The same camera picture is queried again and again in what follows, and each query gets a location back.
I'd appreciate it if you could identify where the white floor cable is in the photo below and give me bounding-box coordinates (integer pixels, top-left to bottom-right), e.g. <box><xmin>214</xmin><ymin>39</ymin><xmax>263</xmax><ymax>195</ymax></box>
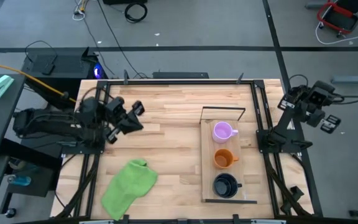
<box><xmin>314</xmin><ymin>21</ymin><xmax>358</xmax><ymax>45</ymax></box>

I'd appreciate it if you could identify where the green microfiber cloth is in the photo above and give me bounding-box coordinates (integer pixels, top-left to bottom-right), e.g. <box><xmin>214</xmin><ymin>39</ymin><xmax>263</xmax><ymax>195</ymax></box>
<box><xmin>100</xmin><ymin>158</ymin><xmax>158</xmax><ymax>221</ymax></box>

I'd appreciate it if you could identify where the red and black rolling seat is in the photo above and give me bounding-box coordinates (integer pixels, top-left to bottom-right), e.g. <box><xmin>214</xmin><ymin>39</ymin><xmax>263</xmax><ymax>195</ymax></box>
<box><xmin>316</xmin><ymin>0</ymin><xmax>358</xmax><ymax>35</ymax></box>

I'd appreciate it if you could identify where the coiled black cable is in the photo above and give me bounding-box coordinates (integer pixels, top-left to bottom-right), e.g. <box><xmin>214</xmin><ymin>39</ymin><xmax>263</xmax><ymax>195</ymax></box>
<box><xmin>124</xmin><ymin>2</ymin><xmax>149</xmax><ymax>24</ymax></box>

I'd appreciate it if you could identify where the black lower cart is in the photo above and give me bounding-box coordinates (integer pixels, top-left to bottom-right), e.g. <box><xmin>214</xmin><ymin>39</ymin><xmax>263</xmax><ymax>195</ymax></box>
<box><xmin>0</xmin><ymin>138</ymin><xmax>65</xmax><ymax>215</ymax></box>

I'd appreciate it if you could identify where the mint green stapler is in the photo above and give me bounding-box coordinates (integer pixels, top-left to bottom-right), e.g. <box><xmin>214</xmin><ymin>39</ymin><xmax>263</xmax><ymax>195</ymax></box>
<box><xmin>0</xmin><ymin>74</ymin><xmax>15</xmax><ymax>100</ymax></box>

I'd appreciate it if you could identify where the orange mug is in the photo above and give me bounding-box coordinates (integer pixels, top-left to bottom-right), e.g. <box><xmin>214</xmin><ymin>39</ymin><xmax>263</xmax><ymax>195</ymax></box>
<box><xmin>213</xmin><ymin>148</ymin><xmax>240</xmax><ymax>170</ymax></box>

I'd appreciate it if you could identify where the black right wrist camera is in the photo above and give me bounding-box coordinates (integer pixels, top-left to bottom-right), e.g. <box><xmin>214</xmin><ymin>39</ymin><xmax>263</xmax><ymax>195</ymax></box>
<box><xmin>308</xmin><ymin>80</ymin><xmax>336</xmax><ymax>106</ymax></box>

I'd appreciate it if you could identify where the dark blue speckled enamel mug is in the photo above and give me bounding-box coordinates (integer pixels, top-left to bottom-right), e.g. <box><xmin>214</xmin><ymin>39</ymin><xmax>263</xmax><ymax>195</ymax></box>
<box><xmin>212</xmin><ymin>172</ymin><xmax>243</xmax><ymax>199</ymax></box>

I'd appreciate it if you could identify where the black computer tower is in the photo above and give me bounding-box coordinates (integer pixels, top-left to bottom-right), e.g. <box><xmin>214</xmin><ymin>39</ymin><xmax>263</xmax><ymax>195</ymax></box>
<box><xmin>21</xmin><ymin>46</ymin><xmax>107</xmax><ymax>105</ymax></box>

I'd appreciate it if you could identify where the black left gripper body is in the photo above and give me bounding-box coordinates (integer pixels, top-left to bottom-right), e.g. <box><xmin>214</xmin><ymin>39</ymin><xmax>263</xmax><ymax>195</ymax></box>
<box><xmin>114</xmin><ymin>108</ymin><xmax>132</xmax><ymax>128</ymax></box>

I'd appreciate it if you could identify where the black box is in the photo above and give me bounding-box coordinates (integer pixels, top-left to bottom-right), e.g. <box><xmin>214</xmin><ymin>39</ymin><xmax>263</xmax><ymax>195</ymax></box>
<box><xmin>103</xmin><ymin>0</ymin><xmax>149</xmax><ymax>6</ymax></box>

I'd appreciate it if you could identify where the blue bottle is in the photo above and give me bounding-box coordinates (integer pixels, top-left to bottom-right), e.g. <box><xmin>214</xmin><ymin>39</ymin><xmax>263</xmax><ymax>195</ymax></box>
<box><xmin>7</xmin><ymin>174</ymin><xmax>32</xmax><ymax>187</ymax></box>

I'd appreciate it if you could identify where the small black device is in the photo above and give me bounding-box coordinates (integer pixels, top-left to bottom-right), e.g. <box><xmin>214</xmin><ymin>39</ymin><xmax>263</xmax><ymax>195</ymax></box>
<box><xmin>40</xmin><ymin>63</ymin><xmax>56</xmax><ymax>76</ymax></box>

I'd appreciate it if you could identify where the pink plastic mug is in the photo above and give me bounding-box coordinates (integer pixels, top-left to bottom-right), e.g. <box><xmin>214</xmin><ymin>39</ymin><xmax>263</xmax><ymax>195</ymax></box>
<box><xmin>211</xmin><ymin>121</ymin><xmax>239</xmax><ymax>144</ymax></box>

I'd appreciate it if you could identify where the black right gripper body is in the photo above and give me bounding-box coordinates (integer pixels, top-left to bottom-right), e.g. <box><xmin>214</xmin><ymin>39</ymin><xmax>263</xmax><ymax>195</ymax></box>
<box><xmin>296</xmin><ymin>104</ymin><xmax>326</xmax><ymax>128</ymax></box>

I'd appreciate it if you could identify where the white cable bundle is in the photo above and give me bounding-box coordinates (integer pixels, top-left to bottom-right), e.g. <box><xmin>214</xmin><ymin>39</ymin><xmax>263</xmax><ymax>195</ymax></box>
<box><xmin>71</xmin><ymin>0</ymin><xmax>89</xmax><ymax>22</ymax></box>

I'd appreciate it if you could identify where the black aluminium table frame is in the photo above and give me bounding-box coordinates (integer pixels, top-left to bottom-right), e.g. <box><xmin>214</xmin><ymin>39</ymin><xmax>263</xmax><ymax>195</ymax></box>
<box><xmin>53</xmin><ymin>73</ymin><xmax>324</xmax><ymax>224</ymax></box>

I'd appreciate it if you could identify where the wooden shelf with black frame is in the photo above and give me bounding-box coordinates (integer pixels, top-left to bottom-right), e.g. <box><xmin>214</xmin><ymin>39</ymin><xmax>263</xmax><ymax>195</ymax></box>
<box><xmin>199</xmin><ymin>106</ymin><xmax>258</xmax><ymax>205</ymax></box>

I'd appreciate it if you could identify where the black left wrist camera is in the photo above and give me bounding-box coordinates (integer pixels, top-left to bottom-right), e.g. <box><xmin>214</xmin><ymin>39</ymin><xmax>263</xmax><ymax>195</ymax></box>
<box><xmin>106</xmin><ymin>96</ymin><xmax>126</xmax><ymax>114</ymax></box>

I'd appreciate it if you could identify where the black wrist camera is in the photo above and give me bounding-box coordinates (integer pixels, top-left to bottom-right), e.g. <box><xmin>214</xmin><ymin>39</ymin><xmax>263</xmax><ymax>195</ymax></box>
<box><xmin>308</xmin><ymin>80</ymin><xmax>336</xmax><ymax>106</ymax></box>
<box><xmin>106</xmin><ymin>96</ymin><xmax>126</xmax><ymax>114</ymax></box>

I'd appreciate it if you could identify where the black power strip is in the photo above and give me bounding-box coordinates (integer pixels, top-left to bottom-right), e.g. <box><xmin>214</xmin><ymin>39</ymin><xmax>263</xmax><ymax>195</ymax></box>
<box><xmin>152</xmin><ymin>72</ymin><xmax>210</xmax><ymax>80</ymax></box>

